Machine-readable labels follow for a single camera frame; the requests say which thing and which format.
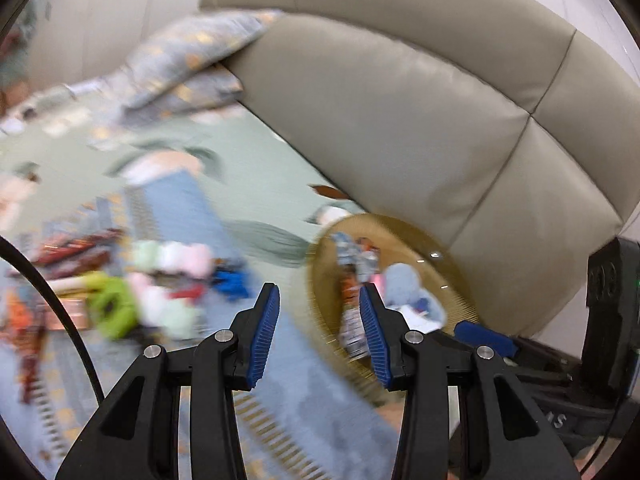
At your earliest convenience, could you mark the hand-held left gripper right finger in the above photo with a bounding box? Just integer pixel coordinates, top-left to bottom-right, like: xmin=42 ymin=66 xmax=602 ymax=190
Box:
xmin=359 ymin=284 xmax=580 ymax=480

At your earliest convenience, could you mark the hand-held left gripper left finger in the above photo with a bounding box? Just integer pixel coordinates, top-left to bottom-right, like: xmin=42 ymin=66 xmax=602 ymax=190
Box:
xmin=55 ymin=282 xmax=281 ymax=480

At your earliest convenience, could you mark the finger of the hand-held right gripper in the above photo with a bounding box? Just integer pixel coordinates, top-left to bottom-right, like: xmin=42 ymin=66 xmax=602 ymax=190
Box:
xmin=454 ymin=320 xmax=585 ymax=376

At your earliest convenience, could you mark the orange and silver snack packet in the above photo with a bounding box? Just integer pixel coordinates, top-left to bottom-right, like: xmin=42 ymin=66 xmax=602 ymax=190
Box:
xmin=337 ymin=232 xmax=382 ymax=359

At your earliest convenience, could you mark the light blue plush elephant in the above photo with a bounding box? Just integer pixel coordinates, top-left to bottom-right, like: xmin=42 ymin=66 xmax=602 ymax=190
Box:
xmin=384 ymin=263 xmax=448 ymax=333

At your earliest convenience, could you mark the round yellow woven basket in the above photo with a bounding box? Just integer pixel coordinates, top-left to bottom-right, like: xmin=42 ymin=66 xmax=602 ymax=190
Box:
xmin=306 ymin=214 xmax=482 ymax=403

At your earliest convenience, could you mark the blue toy figure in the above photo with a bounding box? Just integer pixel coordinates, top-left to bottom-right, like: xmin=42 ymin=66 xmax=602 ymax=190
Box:
xmin=211 ymin=264 xmax=254 ymax=302

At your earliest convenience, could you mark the red toy figure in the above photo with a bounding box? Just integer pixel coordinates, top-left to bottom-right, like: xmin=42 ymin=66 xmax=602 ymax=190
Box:
xmin=169 ymin=282 xmax=209 ymax=302

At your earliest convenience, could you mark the pastel pom-pom plush caterpillar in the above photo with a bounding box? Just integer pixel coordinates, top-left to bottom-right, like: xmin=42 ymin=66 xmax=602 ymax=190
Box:
xmin=126 ymin=239 xmax=214 ymax=338

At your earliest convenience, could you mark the green plastic toy device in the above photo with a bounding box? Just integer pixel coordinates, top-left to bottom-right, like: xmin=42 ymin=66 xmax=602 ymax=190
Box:
xmin=87 ymin=274 xmax=142 ymax=342

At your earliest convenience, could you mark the blue patterned mat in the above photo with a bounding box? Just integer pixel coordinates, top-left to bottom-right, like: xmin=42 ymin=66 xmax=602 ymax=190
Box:
xmin=0 ymin=167 xmax=413 ymax=480

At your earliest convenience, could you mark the white and yellow toy stick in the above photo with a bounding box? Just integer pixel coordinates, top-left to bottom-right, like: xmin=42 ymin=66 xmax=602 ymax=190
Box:
xmin=51 ymin=271 xmax=109 ymax=294

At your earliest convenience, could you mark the beige padded headboard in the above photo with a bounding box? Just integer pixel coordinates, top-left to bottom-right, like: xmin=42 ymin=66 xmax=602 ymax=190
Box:
xmin=199 ymin=0 xmax=640 ymax=337

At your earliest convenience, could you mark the green floral bedsheet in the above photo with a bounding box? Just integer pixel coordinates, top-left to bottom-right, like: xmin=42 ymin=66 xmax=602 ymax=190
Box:
xmin=0 ymin=80 xmax=366 ymax=271

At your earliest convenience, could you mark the flat grey patterned pillow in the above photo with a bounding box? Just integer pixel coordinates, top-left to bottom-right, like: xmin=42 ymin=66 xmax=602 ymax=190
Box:
xmin=115 ymin=66 xmax=247 ymax=122

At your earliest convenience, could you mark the large grey patterned pillow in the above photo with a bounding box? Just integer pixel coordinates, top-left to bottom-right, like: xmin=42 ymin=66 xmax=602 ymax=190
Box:
xmin=120 ymin=8 xmax=288 ymax=111

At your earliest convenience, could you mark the white wardrobe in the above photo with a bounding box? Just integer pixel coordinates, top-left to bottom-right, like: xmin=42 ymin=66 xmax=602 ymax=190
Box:
xmin=27 ymin=0 xmax=223 ymax=88

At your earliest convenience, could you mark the black cable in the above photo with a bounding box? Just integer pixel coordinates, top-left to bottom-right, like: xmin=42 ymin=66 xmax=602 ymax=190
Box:
xmin=0 ymin=235 xmax=107 ymax=411

